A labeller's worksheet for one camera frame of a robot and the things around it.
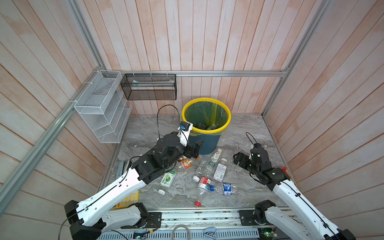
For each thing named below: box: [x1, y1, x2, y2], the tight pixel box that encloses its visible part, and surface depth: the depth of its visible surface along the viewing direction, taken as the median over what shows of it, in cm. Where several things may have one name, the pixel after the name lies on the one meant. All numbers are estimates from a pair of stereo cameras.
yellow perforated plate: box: [111, 189, 140, 209], surface depth 81 cm
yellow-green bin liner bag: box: [185, 101, 228, 136], surface depth 93 cm
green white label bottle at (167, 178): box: [160, 170, 176, 188], surface depth 85 cm
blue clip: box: [204, 227, 217, 240], surface depth 71 cm
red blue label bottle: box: [197, 176, 212, 193], surface depth 81 cm
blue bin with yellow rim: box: [182, 97, 231, 155], surface depth 92 cm
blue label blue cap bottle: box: [210, 183, 239, 196], surface depth 82 cm
